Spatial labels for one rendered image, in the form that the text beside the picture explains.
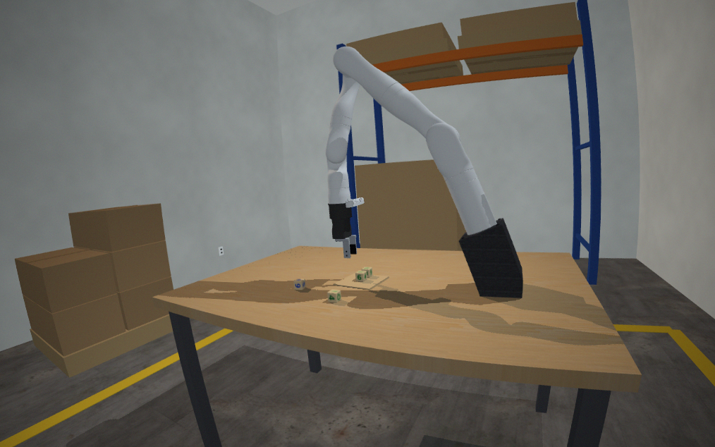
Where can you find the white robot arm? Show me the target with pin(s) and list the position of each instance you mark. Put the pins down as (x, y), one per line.
(442, 140)

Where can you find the tan flat mat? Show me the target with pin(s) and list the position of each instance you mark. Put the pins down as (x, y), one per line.
(368, 284)

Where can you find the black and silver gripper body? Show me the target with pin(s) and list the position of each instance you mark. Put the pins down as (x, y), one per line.
(340, 211)

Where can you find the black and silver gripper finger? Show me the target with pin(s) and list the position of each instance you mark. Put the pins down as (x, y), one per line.
(353, 246)
(346, 247)

